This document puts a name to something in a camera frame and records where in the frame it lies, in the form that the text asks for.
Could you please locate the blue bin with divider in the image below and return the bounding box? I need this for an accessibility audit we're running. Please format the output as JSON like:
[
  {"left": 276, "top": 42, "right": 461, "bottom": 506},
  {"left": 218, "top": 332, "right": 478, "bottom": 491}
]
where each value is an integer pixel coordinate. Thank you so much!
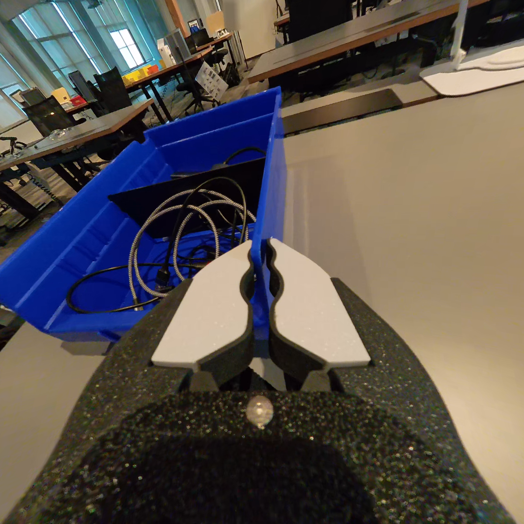
[{"left": 0, "top": 86, "right": 287, "bottom": 342}]

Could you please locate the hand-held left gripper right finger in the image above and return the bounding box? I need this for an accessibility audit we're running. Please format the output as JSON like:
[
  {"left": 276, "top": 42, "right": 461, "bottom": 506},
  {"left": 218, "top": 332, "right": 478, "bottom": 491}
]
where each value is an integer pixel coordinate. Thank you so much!
[{"left": 265, "top": 239, "right": 372, "bottom": 389}]

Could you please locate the black office chair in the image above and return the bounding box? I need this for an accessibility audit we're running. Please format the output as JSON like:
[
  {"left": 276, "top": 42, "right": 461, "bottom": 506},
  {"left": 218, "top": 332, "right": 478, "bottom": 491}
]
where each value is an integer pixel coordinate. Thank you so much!
[
  {"left": 93, "top": 66, "right": 132, "bottom": 113},
  {"left": 284, "top": 0, "right": 353, "bottom": 41},
  {"left": 22, "top": 95, "right": 76, "bottom": 138},
  {"left": 176, "top": 49, "right": 222, "bottom": 117}
]

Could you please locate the black USB cable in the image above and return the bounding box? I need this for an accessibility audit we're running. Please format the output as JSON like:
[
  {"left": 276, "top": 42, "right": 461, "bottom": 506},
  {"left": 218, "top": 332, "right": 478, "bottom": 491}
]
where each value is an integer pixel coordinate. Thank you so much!
[
  {"left": 180, "top": 205, "right": 254, "bottom": 273},
  {"left": 67, "top": 176, "right": 248, "bottom": 315}
]

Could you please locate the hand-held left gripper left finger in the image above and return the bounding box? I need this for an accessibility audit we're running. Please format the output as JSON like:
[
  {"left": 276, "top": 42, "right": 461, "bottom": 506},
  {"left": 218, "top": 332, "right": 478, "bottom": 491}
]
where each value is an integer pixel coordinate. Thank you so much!
[{"left": 151, "top": 240, "right": 256, "bottom": 387}]

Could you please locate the white document stand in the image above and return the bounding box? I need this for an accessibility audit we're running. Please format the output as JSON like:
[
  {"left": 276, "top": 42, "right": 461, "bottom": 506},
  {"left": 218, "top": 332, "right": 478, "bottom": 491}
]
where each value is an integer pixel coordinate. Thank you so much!
[{"left": 419, "top": 0, "right": 524, "bottom": 97}]

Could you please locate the black bin divider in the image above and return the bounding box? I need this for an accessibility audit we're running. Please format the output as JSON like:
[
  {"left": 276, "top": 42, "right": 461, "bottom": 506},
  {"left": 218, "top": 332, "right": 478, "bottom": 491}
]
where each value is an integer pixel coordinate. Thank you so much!
[{"left": 108, "top": 157, "right": 267, "bottom": 240}]

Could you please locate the braided USB cable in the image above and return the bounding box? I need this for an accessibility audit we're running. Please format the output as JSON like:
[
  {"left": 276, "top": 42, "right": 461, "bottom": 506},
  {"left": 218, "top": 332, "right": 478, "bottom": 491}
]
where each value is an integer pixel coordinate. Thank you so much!
[{"left": 128, "top": 189, "right": 256, "bottom": 308}]

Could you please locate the printed paper sign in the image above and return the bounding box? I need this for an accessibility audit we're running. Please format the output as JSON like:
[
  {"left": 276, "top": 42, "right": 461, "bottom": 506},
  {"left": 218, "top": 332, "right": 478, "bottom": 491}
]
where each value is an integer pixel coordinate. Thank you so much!
[{"left": 196, "top": 61, "right": 229, "bottom": 101}]

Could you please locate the wooden office table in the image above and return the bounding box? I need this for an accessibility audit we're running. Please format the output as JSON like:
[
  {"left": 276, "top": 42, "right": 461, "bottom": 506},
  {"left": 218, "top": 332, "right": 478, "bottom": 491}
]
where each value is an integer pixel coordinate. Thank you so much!
[
  {"left": 119, "top": 45, "right": 215, "bottom": 123},
  {"left": 246, "top": 0, "right": 492, "bottom": 87},
  {"left": 0, "top": 98, "right": 154, "bottom": 222}
]

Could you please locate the yellow plastic bin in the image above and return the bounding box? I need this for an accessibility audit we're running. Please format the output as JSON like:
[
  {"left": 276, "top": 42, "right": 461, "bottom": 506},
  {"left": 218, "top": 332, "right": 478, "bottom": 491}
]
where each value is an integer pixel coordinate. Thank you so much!
[{"left": 123, "top": 61, "right": 164, "bottom": 87}]

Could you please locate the wooden support post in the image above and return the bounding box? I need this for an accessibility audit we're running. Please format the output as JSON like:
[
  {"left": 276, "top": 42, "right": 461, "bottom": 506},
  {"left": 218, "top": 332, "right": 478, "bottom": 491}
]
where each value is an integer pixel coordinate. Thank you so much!
[{"left": 166, "top": 0, "right": 191, "bottom": 37}]

